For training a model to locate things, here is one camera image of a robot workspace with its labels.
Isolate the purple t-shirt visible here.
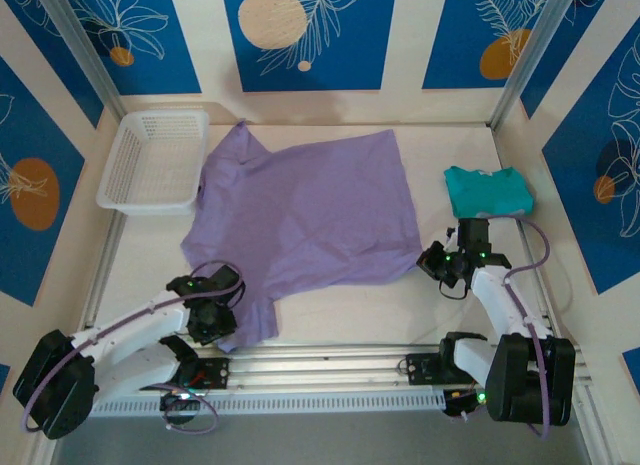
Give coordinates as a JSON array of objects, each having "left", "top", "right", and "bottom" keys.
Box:
[{"left": 179, "top": 119, "right": 422, "bottom": 355}]

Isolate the white slotted cable duct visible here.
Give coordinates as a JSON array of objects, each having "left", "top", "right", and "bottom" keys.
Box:
[{"left": 92, "top": 389, "right": 447, "bottom": 419}]

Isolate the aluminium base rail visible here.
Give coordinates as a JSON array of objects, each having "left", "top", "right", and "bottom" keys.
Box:
[{"left": 94, "top": 337, "right": 591, "bottom": 392}]

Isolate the aluminium frame post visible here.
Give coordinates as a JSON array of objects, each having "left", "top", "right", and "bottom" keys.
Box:
[
  {"left": 492, "top": 0, "right": 576, "bottom": 132},
  {"left": 38, "top": 0, "right": 125, "bottom": 120}
]

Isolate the black base controller board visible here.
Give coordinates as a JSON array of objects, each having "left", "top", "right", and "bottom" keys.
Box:
[
  {"left": 404, "top": 352, "right": 442, "bottom": 386},
  {"left": 189, "top": 357, "right": 232, "bottom": 390}
]

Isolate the folded teal t-shirt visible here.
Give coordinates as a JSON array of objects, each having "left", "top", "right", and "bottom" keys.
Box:
[{"left": 443, "top": 165, "right": 535, "bottom": 219}]

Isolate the purple cable loop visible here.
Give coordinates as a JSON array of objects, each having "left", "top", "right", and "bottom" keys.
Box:
[{"left": 144, "top": 382, "right": 221, "bottom": 436}]

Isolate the white plastic basket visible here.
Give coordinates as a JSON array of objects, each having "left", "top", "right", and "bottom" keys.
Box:
[{"left": 95, "top": 109, "right": 211, "bottom": 217}]

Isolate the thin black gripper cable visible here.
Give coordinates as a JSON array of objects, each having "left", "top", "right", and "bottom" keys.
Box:
[{"left": 437, "top": 277, "right": 474, "bottom": 302}]

